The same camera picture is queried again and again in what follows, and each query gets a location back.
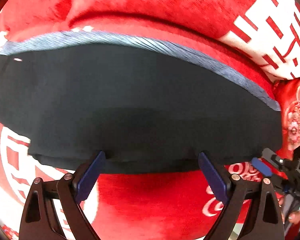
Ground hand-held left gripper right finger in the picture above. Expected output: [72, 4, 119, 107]
[198, 151, 285, 240]

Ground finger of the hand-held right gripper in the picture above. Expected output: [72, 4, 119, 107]
[262, 148, 288, 167]
[251, 157, 274, 178]

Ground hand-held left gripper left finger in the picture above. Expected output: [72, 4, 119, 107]
[19, 151, 107, 240]

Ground black pants with blue waistband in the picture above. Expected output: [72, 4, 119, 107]
[0, 30, 283, 175]

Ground red embroidered satin cushion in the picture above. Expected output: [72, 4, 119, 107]
[273, 76, 300, 158]

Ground red printed sofa cover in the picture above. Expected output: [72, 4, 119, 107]
[0, 0, 300, 240]

